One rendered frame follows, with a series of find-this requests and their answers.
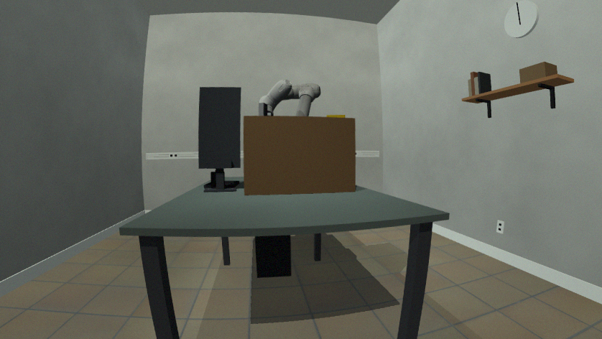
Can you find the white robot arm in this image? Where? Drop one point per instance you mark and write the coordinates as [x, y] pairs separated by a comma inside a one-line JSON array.
[[305, 92]]

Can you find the brown wooden chest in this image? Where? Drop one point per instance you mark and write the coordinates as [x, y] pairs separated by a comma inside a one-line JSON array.
[[299, 155]]

